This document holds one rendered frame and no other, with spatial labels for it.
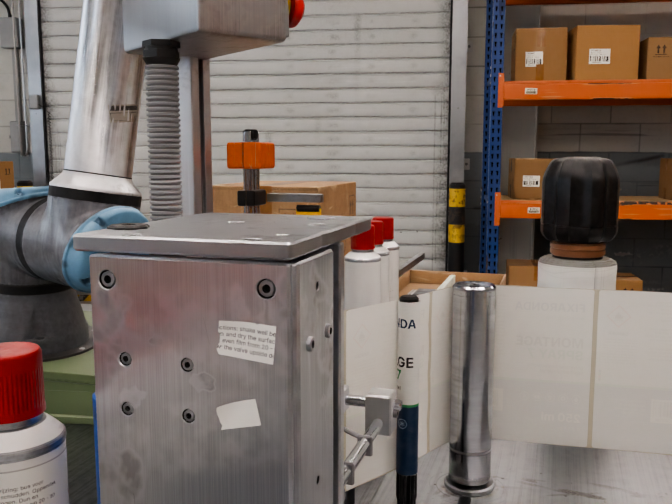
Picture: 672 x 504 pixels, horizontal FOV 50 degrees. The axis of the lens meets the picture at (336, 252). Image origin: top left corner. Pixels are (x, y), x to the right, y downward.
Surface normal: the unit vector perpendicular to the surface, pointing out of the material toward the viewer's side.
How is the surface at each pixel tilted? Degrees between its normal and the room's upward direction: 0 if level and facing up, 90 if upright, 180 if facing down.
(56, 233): 80
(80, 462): 0
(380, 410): 90
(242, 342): 91
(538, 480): 0
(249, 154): 90
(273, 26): 90
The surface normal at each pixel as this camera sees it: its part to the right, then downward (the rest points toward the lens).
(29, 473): 0.63, 0.11
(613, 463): 0.00, -0.99
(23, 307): 0.22, -0.11
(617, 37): -0.07, 0.13
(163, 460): -0.30, 0.13
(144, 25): -0.79, 0.08
